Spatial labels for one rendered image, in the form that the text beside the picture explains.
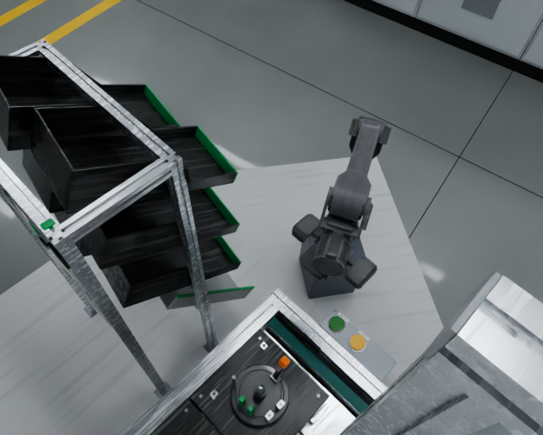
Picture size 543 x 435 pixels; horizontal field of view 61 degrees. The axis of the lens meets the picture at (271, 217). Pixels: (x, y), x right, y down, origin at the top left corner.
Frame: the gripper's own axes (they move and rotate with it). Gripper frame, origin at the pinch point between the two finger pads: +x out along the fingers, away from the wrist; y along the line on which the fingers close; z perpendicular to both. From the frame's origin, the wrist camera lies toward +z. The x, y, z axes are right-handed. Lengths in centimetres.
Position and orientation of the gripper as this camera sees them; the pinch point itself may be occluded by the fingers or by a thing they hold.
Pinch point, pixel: (330, 261)
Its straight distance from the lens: 100.7
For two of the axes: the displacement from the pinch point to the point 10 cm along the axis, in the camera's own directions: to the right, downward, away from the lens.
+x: -0.4, 5.6, 8.3
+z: -7.0, 5.7, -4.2
